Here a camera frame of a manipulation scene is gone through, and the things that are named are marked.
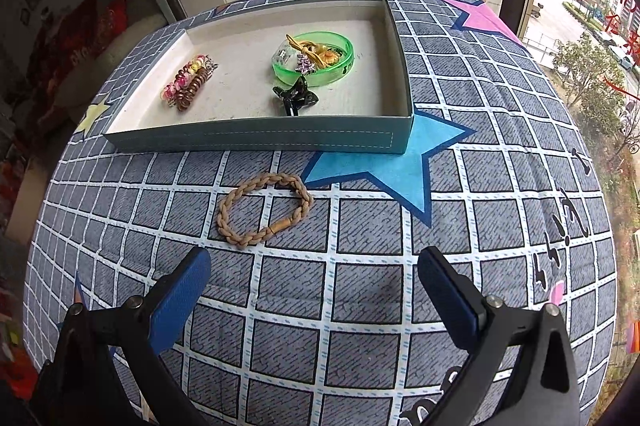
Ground brown spiral hair tie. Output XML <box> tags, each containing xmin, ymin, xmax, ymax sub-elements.
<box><xmin>174</xmin><ymin>64</ymin><xmax>214</xmax><ymax>113</ymax></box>

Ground pink yellow beaded bracelet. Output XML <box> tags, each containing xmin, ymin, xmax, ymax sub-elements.
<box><xmin>159</xmin><ymin>54</ymin><xmax>214</xmax><ymax>108</ymax></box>

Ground black hair claw clip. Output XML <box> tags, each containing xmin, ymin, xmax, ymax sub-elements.
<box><xmin>272</xmin><ymin>76</ymin><xmax>319</xmax><ymax>116</ymax></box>

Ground yellow cord flower hair tie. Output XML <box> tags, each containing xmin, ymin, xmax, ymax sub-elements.
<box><xmin>284</xmin><ymin>32</ymin><xmax>346</xmax><ymax>70</ymax></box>

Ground green translucent bangle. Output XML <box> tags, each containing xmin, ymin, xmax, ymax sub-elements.
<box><xmin>271</xmin><ymin>30</ymin><xmax>355</xmax><ymax>87</ymax></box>

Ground teal shallow tray box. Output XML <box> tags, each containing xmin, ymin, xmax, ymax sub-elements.
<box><xmin>104</xmin><ymin>0</ymin><xmax>414</xmax><ymax>154</ymax></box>

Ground tan braided bracelet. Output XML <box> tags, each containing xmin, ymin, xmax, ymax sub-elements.
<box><xmin>214</xmin><ymin>171</ymin><xmax>316</xmax><ymax>250</ymax></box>

